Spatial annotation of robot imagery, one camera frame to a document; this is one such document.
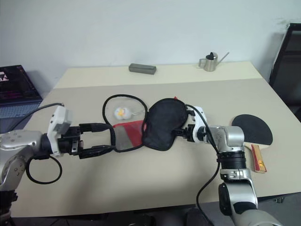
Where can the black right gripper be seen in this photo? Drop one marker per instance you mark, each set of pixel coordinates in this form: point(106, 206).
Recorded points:
point(183, 133)

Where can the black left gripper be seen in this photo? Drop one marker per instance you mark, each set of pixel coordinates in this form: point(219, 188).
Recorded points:
point(69, 143)

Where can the black and red paddle case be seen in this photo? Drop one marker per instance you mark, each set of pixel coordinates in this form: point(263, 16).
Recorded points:
point(164, 122)

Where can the white plush zipper charm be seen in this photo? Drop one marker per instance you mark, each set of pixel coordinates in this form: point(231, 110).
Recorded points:
point(122, 113)

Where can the black rubber table tennis paddle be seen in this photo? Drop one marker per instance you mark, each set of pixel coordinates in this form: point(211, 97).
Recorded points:
point(254, 128)

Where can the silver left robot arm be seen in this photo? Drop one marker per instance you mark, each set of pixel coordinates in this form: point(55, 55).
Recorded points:
point(21, 141)

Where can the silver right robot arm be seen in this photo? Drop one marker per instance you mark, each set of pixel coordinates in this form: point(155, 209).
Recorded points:
point(232, 136)

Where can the small metal watering can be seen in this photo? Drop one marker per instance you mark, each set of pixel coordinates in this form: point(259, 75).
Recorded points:
point(210, 63)

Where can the grey rectangular block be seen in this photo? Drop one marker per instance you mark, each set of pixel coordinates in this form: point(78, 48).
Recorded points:
point(142, 69)

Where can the open laptop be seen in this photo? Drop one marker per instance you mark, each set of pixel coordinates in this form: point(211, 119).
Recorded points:
point(16, 84)

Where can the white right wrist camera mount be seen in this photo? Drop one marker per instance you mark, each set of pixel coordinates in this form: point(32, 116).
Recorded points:
point(200, 113)

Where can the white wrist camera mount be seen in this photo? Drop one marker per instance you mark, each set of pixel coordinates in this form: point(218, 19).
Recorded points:
point(57, 122)
point(200, 113)

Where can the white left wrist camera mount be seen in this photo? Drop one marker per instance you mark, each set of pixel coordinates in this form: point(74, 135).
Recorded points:
point(57, 122)

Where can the black metal frame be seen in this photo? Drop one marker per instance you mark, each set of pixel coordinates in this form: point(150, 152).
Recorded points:
point(282, 77)

